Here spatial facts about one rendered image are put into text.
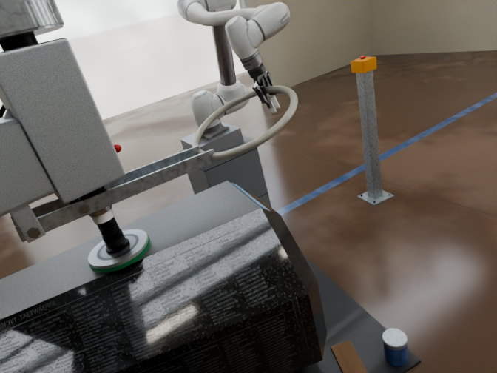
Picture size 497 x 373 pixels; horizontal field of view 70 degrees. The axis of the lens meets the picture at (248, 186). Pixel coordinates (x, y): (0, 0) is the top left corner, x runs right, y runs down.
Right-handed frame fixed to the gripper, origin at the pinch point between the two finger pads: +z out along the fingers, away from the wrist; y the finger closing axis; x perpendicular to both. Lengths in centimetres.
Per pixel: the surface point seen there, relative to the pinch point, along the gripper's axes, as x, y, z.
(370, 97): 5, -93, 60
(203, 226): 0, 69, 6
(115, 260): -11, 96, -7
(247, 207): 10, 54, 12
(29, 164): -8, 94, -48
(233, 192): -4.7, 44.5, 13.3
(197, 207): -13, 59, 8
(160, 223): -20, 72, 4
